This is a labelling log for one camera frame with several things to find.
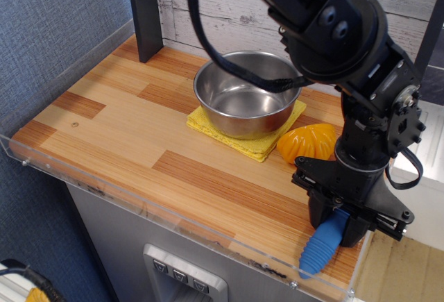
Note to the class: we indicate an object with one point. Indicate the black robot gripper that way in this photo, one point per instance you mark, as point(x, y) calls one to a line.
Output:
point(363, 194)

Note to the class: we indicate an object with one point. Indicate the blue-handled metal fork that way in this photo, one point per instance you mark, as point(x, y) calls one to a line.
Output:
point(322, 245)

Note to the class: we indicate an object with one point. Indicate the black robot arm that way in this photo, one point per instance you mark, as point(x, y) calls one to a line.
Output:
point(346, 43)

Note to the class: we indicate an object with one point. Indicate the stainless steel pot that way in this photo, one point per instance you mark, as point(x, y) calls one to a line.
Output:
point(237, 108)

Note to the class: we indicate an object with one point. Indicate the yellow plastic toy pepper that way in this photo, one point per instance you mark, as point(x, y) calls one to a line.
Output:
point(312, 141)

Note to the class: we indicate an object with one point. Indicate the white toy sink unit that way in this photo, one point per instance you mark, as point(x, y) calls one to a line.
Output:
point(426, 199)

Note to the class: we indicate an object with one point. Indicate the yellow folded cloth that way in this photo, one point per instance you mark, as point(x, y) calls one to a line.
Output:
point(258, 149)

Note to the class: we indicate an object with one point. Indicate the silver toy fridge cabinet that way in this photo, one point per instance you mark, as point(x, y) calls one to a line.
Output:
point(148, 261)

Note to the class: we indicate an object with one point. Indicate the clear acrylic table guard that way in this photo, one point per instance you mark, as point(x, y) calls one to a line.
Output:
point(90, 113)

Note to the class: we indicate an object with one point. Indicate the yellow black object bottom left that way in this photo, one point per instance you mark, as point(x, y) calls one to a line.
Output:
point(21, 283)

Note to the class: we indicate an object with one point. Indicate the black vertical frame post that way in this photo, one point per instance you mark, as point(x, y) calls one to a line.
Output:
point(429, 39)

